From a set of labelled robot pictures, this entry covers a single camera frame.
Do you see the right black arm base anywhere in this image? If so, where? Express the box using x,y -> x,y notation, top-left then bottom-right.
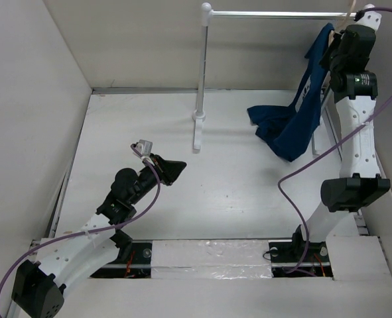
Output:
263,225 -> 333,278

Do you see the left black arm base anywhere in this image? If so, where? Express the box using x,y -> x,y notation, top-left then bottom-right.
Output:
90,240 -> 153,279

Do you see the white clothes rack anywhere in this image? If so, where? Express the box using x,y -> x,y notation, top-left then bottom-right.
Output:
193,2 -> 356,152

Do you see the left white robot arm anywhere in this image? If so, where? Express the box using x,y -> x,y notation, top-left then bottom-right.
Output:
11,154 -> 187,317

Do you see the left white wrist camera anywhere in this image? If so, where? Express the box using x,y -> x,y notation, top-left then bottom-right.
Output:
131,139 -> 153,160

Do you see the blue t shirt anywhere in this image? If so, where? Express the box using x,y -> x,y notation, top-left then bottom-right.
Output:
247,23 -> 334,162

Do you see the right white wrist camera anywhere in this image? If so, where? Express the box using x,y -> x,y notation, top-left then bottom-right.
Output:
354,4 -> 381,32

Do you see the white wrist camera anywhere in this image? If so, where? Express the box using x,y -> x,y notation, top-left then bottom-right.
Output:
354,4 -> 381,32
131,139 -> 153,160

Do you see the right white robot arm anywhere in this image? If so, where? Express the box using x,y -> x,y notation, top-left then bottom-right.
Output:
289,24 -> 391,260

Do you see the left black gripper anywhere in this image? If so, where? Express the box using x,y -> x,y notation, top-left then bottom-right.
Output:
129,153 -> 185,205

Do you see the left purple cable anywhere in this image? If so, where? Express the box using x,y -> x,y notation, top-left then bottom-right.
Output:
0,145 -> 162,318

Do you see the beige wooden hanger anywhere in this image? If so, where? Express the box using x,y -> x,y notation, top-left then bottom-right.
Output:
328,0 -> 357,46

